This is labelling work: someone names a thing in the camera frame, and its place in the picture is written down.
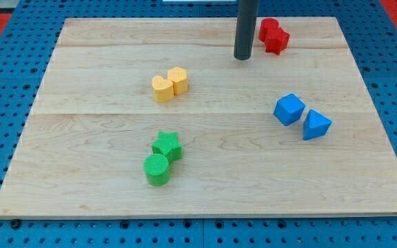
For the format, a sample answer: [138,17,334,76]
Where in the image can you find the green cylinder block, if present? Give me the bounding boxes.
[143,154,171,187]

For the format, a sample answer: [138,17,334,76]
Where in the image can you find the blue triangle block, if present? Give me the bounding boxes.
[303,110,332,141]

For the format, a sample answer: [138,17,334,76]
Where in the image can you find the yellow heart block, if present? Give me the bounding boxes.
[152,76,174,103]

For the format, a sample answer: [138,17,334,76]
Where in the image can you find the green star block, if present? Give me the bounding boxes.
[152,131,183,163]

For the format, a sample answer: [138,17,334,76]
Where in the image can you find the blue cube block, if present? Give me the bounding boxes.
[273,93,305,126]

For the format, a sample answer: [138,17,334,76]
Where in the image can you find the red cylinder block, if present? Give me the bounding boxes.
[258,17,280,42]

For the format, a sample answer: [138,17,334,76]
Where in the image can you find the red star block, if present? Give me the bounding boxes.
[265,28,290,55]

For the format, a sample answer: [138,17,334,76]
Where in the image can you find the yellow hexagon block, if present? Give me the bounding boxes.
[167,67,188,95]

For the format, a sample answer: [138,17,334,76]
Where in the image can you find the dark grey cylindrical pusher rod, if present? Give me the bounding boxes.
[234,0,260,61]

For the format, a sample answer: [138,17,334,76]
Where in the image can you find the wooden board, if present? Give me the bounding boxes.
[0,17,397,220]

